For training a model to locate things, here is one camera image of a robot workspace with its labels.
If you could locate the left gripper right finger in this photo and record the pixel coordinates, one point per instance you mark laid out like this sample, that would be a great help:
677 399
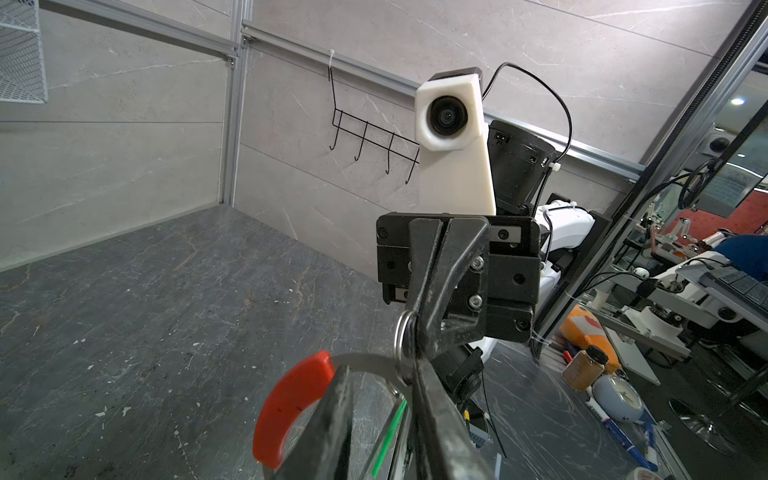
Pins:
443 449

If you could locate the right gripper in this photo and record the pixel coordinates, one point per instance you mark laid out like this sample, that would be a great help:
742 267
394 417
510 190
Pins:
462 277

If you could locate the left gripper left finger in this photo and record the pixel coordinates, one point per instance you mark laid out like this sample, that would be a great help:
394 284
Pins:
324 448

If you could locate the green tagged key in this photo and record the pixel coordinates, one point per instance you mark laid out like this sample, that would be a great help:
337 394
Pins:
386 438

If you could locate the metal keyring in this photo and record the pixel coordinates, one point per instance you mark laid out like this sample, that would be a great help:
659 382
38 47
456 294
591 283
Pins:
390 370

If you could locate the brown bottle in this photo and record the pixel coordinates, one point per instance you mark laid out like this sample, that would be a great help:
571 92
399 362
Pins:
585 368

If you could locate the blue marker pen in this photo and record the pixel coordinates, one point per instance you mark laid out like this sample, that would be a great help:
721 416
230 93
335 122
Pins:
647 459

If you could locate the white ceramic cup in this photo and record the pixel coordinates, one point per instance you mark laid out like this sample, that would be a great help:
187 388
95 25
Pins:
618 398

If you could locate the white tape roll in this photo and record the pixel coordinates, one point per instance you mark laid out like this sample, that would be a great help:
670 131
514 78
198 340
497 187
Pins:
640 473

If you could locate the person in blue shirt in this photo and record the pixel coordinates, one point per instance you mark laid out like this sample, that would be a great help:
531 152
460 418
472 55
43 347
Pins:
748 253

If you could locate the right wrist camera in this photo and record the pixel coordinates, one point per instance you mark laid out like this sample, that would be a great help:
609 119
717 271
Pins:
450 128

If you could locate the black wire hook rack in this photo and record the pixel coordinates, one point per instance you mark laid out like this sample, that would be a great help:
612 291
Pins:
390 141

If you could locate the white wire mesh basket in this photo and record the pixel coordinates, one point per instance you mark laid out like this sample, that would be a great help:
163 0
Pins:
23 78

